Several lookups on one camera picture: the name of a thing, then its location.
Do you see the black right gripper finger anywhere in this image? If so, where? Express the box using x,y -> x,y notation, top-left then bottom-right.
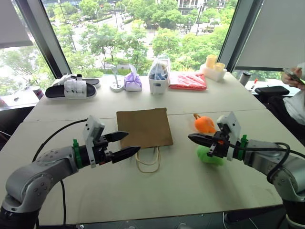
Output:
190,138 -> 214,146
187,133 -> 215,140

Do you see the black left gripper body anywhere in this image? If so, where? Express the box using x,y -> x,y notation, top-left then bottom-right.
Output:
91,135 -> 115,166

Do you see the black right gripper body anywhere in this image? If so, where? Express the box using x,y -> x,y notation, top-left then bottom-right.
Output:
206,130 -> 231,159

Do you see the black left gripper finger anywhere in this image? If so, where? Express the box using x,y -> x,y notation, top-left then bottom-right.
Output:
104,131 -> 130,144
111,146 -> 141,165

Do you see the smartphone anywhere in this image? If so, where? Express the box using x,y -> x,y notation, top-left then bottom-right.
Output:
283,67 -> 305,85

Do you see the brown paper bag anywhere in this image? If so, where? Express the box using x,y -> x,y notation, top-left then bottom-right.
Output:
116,107 -> 174,174

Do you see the purple and white cloth pouch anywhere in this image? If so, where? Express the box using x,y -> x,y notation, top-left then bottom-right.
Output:
123,64 -> 142,92

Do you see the white container with blue items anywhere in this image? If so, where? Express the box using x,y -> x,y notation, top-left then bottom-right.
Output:
148,54 -> 171,95

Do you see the person's left hand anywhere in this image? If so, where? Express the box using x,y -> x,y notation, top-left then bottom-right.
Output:
281,71 -> 305,91

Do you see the person's right hand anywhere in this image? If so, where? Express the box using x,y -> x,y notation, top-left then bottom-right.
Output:
295,62 -> 305,78

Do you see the orange toy pumpkin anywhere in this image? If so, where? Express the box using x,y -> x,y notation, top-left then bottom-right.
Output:
193,114 -> 217,134

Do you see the green toy vegetable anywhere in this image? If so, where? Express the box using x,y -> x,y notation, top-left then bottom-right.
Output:
195,145 -> 226,165

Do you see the green right wrist clamp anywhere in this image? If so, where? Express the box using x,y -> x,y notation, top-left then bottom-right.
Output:
239,135 -> 249,160

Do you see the green wrist clamp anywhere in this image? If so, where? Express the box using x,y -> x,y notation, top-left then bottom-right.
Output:
72,138 -> 83,169
239,135 -> 249,160

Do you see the green left wrist clamp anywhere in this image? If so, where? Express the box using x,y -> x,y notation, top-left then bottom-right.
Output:
72,138 -> 83,169

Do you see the white desk stand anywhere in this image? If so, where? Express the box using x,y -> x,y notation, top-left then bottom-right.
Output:
110,65 -> 125,92

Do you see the red folded cloth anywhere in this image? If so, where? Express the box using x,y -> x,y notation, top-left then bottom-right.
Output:
168,73 -> 208,91

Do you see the white cup holder block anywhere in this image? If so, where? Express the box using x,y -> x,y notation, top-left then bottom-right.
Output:
199,63 -> 228,83

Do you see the grey tumbler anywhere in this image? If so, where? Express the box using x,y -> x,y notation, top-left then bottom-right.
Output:
239,71 -> 251,87

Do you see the tall pale yellow cup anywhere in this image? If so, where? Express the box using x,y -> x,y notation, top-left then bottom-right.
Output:
205,54 -> 218,69

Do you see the black chair armrest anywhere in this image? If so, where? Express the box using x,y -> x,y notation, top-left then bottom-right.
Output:
254,86 -> 290,96

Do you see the person's white garment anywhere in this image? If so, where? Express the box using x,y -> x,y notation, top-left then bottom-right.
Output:
283,89 -> 305,126

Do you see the red drink can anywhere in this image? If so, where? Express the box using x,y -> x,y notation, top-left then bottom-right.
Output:
31,86 -> 45,100

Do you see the grey roller blind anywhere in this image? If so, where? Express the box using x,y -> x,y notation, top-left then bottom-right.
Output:
0,0 -> 34,49
234,0 -> 305,72

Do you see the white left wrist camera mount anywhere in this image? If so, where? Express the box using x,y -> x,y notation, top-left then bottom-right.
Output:
82,115 -> 106,169

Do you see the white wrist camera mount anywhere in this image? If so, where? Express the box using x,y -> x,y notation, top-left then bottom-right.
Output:
216,111 -> 242,161
82,115 -> 106,169

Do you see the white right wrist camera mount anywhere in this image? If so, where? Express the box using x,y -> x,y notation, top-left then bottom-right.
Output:
216,111 -> 242,161

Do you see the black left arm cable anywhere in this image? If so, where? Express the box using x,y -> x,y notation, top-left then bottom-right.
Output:
32,119 -> 88,225

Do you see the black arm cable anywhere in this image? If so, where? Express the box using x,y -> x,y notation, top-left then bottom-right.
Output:
229,142 -> 305,184
32,119 -> 88,225

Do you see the black slipper with white strap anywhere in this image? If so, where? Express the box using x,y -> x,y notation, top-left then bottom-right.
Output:
56,73 -> 101,89
45,79 -> 97,100

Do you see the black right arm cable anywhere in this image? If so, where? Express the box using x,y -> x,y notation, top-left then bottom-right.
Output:
229,142 -> 305,184

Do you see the dark window frame post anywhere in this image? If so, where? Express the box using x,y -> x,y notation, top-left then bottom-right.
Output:
217,0 -> 264,73
13,0 -> 72,80

